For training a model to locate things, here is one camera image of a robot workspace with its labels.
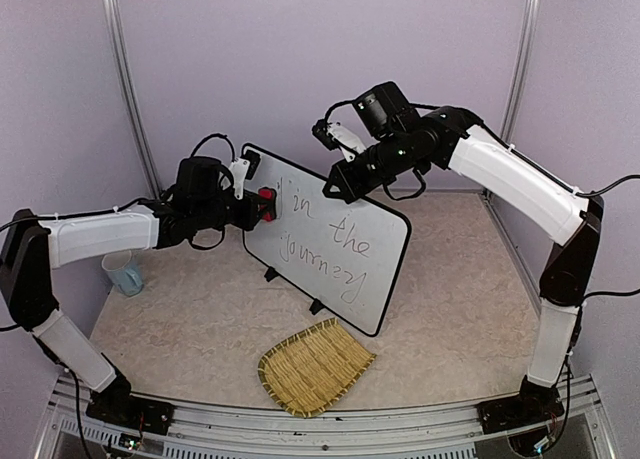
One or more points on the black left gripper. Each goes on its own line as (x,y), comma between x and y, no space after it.
(250,217)

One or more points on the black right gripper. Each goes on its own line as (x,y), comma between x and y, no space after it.
(351,191)

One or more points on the red bone-shaped eraser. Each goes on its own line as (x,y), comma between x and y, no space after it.
(267,206)

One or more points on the white whiteboard black frame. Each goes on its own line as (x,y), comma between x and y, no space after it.
(348,256)

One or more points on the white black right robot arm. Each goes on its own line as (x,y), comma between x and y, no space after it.
(382,134)

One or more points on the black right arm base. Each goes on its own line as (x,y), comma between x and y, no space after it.
(531,405)

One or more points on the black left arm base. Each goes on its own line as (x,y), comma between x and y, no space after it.
(116,405)

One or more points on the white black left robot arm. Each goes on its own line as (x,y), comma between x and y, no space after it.
(206,195)

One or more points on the black whiteboard stand foot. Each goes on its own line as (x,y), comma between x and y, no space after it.
(270,274)
(316,307)

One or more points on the light blue mug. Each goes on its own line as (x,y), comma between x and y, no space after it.
(123,272)

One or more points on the woven bamboo tray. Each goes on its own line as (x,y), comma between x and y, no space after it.
(309,372)

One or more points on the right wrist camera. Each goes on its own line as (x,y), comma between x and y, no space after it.
(336,136)

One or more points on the aluminium corner post left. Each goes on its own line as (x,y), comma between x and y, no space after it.
(118,44)

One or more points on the aluminium corner post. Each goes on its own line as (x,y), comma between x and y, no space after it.
(118,44)
(518,82)

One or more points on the aluminium front rail frame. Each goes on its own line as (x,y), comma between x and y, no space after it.
(206,430)

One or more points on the aluminium corner post right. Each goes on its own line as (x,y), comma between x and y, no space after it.
(518,82)

